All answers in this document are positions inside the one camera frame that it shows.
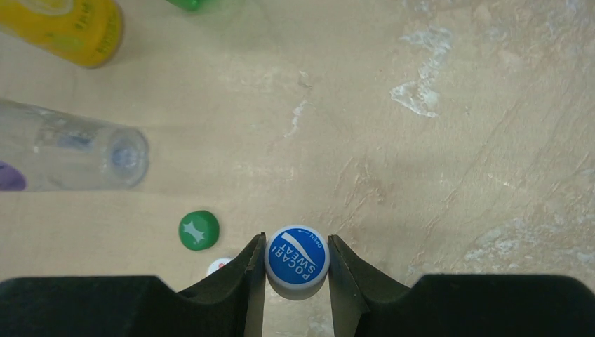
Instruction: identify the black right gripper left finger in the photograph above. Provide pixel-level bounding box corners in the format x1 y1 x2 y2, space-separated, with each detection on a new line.
1 234 266 336

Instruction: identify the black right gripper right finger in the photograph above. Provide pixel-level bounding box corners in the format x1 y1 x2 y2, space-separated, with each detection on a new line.
328 234 594 336

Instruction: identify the blue white bottle cap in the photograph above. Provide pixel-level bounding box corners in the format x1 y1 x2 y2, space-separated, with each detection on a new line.
265 225 330 300

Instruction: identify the green bottle cap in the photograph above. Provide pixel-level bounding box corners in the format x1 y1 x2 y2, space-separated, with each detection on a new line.
178 210 220 251

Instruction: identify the white red water bottle cap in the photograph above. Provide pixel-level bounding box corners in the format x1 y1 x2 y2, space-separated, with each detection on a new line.
206 257 233 277

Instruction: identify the clear bottle with label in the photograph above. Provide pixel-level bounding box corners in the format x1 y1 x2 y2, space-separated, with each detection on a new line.
1 99 149 192

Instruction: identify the orange juice bottle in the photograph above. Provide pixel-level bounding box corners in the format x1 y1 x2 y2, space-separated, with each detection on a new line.
1 0 124 68

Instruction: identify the green plastic bottle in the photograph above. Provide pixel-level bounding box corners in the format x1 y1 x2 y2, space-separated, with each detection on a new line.
167 0 219 12

